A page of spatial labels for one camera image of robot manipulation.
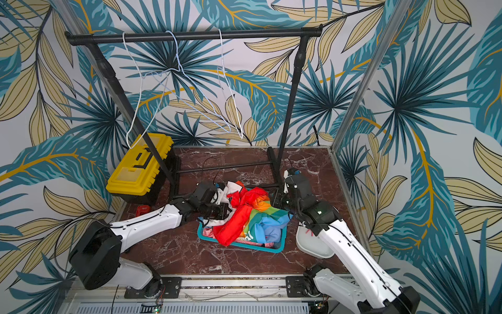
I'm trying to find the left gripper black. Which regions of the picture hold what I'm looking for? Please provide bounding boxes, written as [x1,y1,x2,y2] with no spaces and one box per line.
[200,202,235,221]

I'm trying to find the rainbow jacket red hood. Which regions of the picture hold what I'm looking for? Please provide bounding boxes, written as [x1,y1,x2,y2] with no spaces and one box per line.
[201,180,293,248]

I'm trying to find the light blue wire hanger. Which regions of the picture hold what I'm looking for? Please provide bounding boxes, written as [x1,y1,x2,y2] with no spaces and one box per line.
[141,30,231,133]

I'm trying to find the white wire hanger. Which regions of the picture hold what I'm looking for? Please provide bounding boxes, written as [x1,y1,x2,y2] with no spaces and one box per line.
[121,32,173,150]
[217,28,244,139]

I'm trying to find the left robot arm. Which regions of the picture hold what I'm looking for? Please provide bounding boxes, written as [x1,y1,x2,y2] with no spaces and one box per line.
[69,183,231,298]

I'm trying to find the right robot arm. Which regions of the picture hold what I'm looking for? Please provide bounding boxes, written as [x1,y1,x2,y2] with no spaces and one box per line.
[279,168,420,313]

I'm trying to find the teal plastic basket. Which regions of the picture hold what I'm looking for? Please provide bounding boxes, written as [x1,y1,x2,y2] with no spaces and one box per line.
[197,188,288,255]

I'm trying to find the white plastic tray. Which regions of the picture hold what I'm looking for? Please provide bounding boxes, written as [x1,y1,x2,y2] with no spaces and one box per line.
[295,223,335,259]

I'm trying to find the red pipe wrench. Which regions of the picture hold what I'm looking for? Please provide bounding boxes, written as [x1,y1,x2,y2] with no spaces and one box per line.
[135,205,151,217]

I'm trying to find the yellow black toolbox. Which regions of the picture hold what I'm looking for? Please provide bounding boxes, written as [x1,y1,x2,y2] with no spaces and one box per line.
[106,137,167,205]

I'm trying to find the black clothes rack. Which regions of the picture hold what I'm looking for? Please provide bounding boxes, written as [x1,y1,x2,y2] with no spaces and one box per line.
[65,25,323,188]

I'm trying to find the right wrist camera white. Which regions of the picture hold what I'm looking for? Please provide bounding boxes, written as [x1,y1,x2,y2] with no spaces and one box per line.
[283,167,301,194]

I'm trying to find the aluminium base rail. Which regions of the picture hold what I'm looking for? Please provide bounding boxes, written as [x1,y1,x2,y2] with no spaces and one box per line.
[68,269,369,313]

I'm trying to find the right aluminium frame post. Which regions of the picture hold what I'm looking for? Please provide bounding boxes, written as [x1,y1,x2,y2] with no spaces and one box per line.
[331,0,411,156]

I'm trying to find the aluminium frame post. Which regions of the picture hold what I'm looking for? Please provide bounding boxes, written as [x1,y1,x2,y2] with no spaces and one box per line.
[331,0,411,156]
[51,0,94,60]

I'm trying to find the left aluminium frame post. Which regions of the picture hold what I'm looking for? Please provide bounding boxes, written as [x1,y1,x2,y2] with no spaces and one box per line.
[51,0,94,60]

